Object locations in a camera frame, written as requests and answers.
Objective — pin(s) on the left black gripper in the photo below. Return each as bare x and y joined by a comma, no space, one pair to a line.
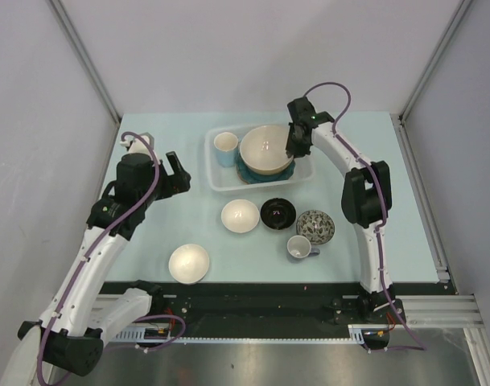
174,183

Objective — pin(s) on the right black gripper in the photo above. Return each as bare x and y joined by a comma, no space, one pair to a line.
294,149

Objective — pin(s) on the large cream bowl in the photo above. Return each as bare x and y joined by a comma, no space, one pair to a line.
263,149

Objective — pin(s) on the teal glass plate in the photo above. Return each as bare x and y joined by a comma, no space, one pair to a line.
250,177

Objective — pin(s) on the medium white bowl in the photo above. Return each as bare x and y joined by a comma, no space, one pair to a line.
240,216

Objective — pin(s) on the black glossy bowl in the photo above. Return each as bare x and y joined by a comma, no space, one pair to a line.
278,213

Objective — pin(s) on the floral patterned bowl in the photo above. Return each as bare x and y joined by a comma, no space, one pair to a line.
317,226

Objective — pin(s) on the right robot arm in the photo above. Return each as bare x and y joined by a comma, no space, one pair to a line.
365,201

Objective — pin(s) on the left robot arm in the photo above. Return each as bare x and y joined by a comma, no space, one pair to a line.
74,337

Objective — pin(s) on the white plastic bin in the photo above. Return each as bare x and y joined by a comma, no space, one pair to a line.
226,180

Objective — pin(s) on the light blue mug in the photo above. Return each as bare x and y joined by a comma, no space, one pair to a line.
225,145

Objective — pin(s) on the small white bowl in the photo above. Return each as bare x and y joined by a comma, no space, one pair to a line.
189,264

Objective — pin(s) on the grey white mug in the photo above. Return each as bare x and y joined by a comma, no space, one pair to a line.
299,248

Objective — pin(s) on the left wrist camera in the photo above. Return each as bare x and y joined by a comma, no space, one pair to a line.
137,146

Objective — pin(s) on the right aluminium frame post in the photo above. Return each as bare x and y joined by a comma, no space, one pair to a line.
445,40

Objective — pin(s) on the aluminium frame post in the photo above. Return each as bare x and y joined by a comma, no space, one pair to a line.
445,40
79,49

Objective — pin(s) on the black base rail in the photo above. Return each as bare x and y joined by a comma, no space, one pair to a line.
181,306

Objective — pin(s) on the left aluminium frame post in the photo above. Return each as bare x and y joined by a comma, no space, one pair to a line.
79,49

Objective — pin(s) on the white cable duct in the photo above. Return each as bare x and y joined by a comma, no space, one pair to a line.
300,332

